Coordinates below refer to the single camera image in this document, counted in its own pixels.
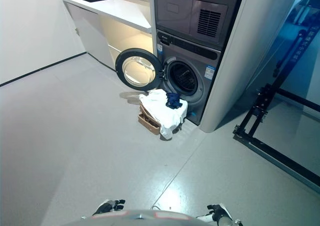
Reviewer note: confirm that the white counter cabinet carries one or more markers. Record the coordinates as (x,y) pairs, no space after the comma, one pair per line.
(120,11)

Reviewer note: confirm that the round washing machine door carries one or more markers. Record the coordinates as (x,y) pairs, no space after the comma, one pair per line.
(119,61)

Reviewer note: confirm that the grey front-load washing machine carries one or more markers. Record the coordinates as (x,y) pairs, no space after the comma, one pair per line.
(207,91)

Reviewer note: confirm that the silver robot torso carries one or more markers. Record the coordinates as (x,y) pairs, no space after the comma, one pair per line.
(140,218)

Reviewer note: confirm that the blue printed glass panel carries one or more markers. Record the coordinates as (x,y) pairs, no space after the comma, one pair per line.
(308,71)

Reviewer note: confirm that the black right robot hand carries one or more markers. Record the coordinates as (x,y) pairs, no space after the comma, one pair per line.
(221,212)

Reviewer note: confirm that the white cloth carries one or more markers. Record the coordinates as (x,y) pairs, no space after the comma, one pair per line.
(162,112)

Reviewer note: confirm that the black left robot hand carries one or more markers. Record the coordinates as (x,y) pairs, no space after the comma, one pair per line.
(108,206)

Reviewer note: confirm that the dark blue cloth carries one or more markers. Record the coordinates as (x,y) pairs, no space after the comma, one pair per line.
(173,101)

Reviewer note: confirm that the brown wicker laundry basket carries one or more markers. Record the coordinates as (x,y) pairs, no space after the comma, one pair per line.
(148,123)

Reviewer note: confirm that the grey stacked tumble dryer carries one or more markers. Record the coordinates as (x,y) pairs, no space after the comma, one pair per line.
(175,9)

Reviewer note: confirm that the black metal gantry frame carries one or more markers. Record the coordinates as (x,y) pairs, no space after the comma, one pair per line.
(250,116)

